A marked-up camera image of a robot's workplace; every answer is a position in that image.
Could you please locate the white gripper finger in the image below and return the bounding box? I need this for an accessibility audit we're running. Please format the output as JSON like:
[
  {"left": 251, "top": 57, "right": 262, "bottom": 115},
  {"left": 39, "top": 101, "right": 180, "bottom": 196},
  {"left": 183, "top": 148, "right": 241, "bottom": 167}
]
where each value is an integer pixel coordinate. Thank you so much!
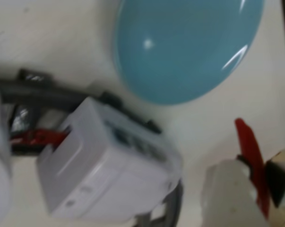
[{"left": 201, "top": 158, "right": 273, "bottom": 227}]

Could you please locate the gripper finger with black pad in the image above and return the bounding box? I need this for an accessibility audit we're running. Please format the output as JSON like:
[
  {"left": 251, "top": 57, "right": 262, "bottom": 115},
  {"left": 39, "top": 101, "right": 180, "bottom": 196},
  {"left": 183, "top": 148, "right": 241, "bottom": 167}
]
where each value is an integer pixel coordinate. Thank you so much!
[{"left": 265, "top": 148, "right": 285, "bottom": 227}]

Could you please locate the red tuna toy sushi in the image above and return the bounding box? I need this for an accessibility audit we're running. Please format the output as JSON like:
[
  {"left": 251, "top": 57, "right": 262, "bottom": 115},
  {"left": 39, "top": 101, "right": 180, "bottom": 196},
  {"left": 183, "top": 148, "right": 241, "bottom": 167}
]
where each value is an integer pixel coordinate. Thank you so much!
[{"left": 234, "top": 118, "right": 271, "bottom": 218}]

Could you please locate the white Shinkansen toy locomotive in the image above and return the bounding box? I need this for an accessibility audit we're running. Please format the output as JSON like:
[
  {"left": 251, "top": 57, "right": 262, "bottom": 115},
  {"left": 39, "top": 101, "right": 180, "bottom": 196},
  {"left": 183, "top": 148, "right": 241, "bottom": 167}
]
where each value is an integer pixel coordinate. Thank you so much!
[{"left": 37, "top": 96, "right": 183, "bottom": 213}]

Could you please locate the blue dish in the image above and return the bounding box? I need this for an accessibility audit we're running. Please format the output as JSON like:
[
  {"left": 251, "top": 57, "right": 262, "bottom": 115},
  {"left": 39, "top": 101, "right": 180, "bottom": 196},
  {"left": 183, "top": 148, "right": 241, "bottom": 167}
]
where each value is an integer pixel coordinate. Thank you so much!
[{"left": 113, "top": 0, "right": 266, "bottom": 106}]

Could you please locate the red coupler hook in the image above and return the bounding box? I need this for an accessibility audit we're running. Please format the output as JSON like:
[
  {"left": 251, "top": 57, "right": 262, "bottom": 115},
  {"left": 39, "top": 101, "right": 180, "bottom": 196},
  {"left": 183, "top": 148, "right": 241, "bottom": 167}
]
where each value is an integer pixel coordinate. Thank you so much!
[{"left": 11, "top": 129, "right": 65, "bottom": 145}]

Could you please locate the grey toy rail track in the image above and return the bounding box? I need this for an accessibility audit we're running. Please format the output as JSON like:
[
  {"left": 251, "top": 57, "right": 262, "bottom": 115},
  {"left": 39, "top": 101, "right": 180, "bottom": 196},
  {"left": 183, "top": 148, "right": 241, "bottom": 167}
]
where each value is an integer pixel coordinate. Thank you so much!
[{"left": 0, "top": 68, "right": 186, "bottom": 227}]

